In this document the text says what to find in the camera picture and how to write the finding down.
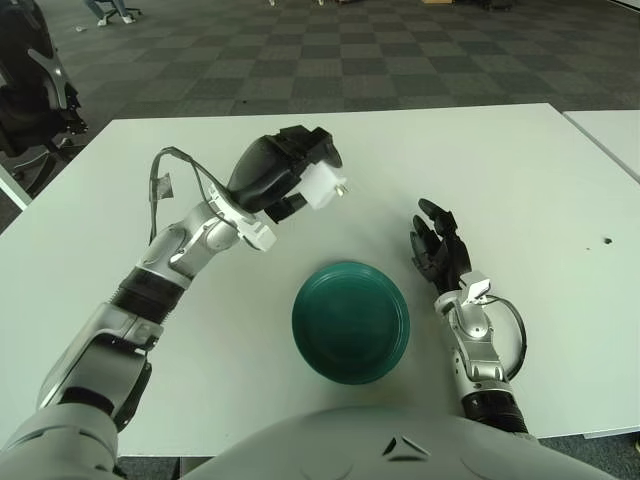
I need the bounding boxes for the white charger plug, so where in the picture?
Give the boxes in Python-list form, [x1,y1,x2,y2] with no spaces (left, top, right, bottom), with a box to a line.
[299,162,350,210]

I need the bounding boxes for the grey robot torso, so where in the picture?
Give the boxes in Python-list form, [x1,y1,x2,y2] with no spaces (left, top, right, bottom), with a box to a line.
[179,404,640,480]

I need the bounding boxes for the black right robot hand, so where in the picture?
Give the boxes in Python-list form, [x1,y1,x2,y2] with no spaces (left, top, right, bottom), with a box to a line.
[409,198,494,307]

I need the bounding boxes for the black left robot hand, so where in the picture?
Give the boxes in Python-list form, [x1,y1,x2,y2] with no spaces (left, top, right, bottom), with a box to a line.
[225,126,346,224]

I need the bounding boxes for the white side table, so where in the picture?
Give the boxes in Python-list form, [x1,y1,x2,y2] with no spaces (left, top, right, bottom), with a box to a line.
[562,108,640,184]

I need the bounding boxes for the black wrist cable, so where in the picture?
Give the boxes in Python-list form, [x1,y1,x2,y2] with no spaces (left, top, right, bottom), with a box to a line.
[148,146,226,246]
[482,294,528,381]

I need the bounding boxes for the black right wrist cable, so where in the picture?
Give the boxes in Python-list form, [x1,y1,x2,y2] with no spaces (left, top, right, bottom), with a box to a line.
[482,294,528,381]

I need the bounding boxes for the black office chair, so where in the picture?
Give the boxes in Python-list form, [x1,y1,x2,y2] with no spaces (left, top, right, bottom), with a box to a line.
[0,0,90,197]

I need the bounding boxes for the seated person legs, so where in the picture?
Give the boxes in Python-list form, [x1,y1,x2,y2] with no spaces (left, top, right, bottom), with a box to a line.
[83,0,144,27]

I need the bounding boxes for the green bowl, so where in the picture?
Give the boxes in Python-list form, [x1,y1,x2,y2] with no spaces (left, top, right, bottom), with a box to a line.
[291,259,412,386]

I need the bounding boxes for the white table with dark edge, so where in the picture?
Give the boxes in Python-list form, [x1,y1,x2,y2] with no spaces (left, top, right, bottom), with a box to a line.
[0,162,34,210]

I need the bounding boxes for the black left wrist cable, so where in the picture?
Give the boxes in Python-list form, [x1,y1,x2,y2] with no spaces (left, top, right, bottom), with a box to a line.
[148,146,226,246]

